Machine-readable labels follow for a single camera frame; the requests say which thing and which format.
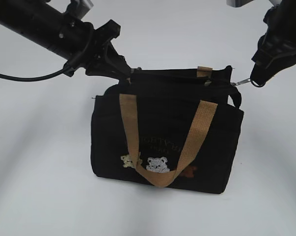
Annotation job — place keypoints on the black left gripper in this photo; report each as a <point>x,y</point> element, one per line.
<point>98,56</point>

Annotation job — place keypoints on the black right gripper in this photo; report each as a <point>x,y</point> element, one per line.
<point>276,51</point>

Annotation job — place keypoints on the silver zipper pull with ring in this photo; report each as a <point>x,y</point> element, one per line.
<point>247,81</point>

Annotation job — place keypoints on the black canvas tote bag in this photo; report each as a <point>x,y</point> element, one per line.
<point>168,128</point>

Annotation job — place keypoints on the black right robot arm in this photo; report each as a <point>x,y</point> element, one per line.
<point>283,13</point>

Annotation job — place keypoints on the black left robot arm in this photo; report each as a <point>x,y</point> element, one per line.
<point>65,34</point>

